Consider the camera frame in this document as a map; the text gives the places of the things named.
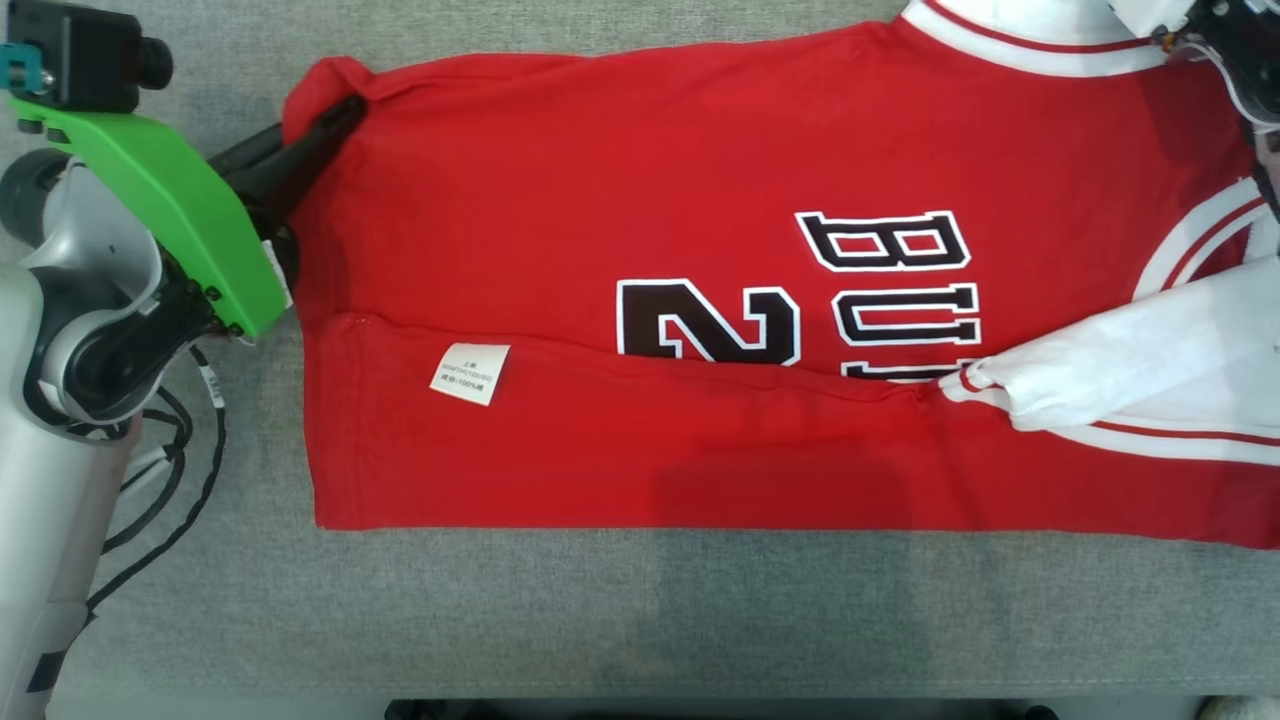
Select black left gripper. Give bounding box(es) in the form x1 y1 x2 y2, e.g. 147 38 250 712
207 93 368 309

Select red white Bulls jersey shirt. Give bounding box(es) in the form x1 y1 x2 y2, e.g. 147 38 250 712
282 0 1280 552

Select grey fabric sofa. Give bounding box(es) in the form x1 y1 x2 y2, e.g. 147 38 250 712
0 0 1280 703

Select white shoe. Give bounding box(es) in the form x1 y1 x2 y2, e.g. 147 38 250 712
1198 697 1280 720

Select bright green camera bracket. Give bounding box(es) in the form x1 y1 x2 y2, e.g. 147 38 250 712
9 95 292 343

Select teal cable connector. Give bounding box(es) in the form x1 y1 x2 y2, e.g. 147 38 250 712
0 42 54 97

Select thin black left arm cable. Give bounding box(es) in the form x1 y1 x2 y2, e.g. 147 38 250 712
88 345 230 613

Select white camera bracket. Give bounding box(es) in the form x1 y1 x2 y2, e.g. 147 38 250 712
1105 0 1194 37

